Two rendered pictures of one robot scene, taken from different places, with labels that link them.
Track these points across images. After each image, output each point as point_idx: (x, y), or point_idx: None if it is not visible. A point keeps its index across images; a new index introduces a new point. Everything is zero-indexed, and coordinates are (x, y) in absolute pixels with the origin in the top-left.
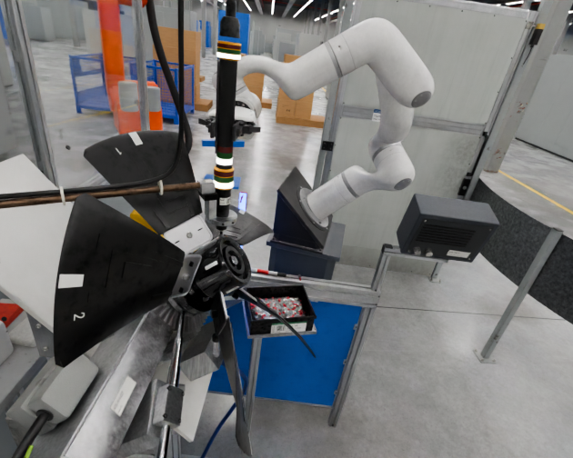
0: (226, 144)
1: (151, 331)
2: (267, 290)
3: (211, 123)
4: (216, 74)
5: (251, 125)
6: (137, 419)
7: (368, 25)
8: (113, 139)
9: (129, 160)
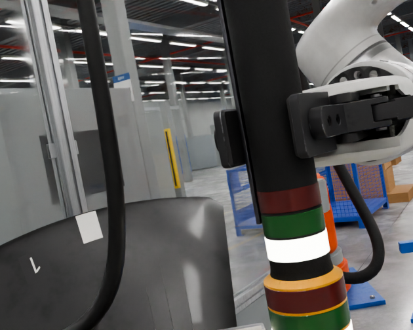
0: (280, 180)
1: None
2: None
3: (216, 113)
4: (299, 40)
5: (383, 96)
6: None
7: None
8: (31, 236)
9: (54, 286)
